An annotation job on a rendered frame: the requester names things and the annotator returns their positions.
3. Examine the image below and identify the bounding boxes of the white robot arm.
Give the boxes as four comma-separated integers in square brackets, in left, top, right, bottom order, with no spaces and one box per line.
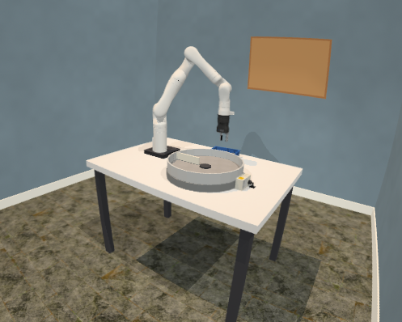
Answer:
[152,46,231,153]

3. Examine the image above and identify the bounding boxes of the blue crate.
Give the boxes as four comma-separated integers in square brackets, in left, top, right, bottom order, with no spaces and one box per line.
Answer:
[212,146,240,156]

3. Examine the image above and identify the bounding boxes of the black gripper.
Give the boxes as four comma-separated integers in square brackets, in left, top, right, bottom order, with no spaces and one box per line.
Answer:
[217,107,235,142]

